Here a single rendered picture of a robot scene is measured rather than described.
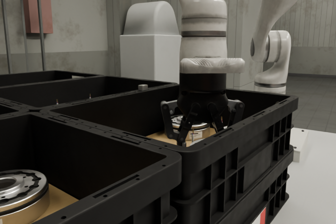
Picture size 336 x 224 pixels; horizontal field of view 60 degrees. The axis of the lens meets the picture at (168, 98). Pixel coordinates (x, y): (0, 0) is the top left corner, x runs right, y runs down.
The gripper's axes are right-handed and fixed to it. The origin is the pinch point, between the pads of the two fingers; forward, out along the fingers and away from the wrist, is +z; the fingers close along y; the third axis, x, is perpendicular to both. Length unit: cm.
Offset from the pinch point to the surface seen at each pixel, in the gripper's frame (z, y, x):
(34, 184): -0.7, 23.6, 10.4
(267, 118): -6.9, -9.4, 4.3
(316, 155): 15, -43, -32
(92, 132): -7.7, 15.9, 11.5
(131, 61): 11, 23, -411
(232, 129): -7.7, -1.3, 11.9
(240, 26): -43, -154, -427
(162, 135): 2.3, 5.3, -16.6
